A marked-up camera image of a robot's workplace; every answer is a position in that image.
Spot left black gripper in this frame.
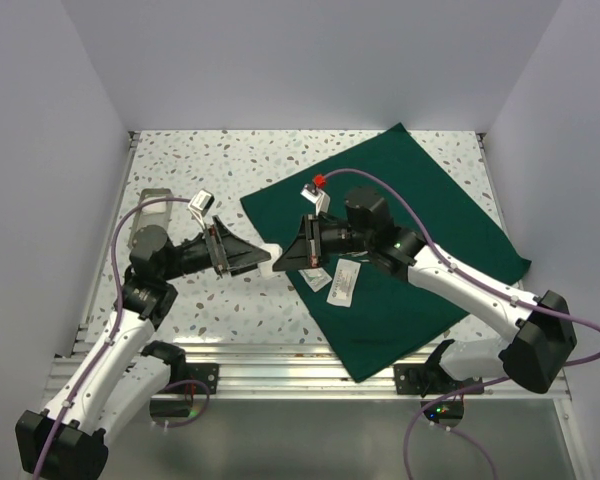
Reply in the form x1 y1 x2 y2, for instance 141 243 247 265
160 215 270 281

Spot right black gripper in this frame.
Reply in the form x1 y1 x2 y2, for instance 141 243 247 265
274 213 373 272

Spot white gauze pad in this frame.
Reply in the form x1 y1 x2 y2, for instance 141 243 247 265
141 199 170 215
258 262 277 279
261 243 283 259

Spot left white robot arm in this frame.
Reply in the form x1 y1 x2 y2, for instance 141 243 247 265
15 218 271 479

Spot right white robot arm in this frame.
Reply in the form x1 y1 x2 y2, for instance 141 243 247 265
273 183 577 394

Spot green surgical drape cloth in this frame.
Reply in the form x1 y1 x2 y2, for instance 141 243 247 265
241 125 531 382

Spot suture packet green thread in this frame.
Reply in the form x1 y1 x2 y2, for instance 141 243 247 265
300 268 332 292

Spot silver tweezers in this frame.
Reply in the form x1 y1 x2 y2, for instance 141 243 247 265
342 252 367 261

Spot white suture packet printed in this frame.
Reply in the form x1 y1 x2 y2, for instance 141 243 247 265
327 259 361 308

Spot metal instrument tray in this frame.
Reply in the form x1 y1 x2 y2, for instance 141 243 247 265
127 188 173 248

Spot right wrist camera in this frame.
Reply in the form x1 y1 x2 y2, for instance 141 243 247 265
301 174 330 214

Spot aluminium rail frame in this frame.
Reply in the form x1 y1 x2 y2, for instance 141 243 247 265
14 130 581 480

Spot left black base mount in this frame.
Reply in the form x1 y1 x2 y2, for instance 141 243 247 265
149 363 219 421

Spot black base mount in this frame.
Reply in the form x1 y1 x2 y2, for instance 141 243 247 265
393 363 482 428
149 363 219 421

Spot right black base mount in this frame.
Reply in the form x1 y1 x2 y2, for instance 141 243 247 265
393 363 482 428

